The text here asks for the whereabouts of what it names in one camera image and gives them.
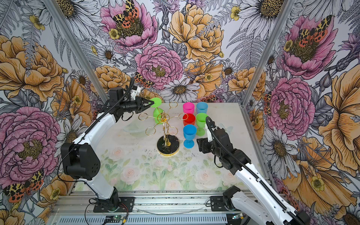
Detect pink wine glass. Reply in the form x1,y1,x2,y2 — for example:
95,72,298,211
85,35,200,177
182,102,195,114

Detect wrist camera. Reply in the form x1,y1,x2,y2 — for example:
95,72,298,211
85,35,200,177
205,125,213,143
130,86,142,100

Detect left aluminium corner post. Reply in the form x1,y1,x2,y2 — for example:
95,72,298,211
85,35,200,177
44,1,108,103

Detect light blue wine glass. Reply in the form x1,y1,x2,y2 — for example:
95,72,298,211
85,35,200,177
196,102,208,114

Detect green wine glass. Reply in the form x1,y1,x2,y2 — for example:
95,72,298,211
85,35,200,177
150,97,163,124
196,112,208,137

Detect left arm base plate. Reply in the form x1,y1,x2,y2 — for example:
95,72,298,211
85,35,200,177
93,197,135,213

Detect red wine glass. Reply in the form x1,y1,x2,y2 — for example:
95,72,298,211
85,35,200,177
182,113,196,126

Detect aluminium front rail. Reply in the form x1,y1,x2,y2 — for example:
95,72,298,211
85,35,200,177
47,189,271,225

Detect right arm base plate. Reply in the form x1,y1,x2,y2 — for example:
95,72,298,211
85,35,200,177
209,196,234,212

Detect gold wine glass rack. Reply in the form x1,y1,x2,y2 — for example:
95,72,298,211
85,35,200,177
138,102,185,157

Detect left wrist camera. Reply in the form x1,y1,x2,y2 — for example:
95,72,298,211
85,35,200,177
130,86,142,100

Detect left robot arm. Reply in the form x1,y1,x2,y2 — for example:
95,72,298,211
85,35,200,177
61,88,155,212

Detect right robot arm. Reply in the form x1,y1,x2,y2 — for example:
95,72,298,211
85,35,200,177
197,127,310,225

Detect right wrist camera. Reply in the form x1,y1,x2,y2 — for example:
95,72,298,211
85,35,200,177
205,125,213,143

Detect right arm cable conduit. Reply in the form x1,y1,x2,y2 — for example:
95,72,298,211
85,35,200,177
205,116,306,225

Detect aluminium corner post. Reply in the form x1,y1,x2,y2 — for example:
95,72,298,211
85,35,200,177
241,0,296,108
44,1,108,103

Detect right aluminium corner post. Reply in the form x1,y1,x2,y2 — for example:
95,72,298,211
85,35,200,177
241,0,296,108

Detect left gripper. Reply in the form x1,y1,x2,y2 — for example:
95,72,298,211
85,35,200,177
121,96,155,113

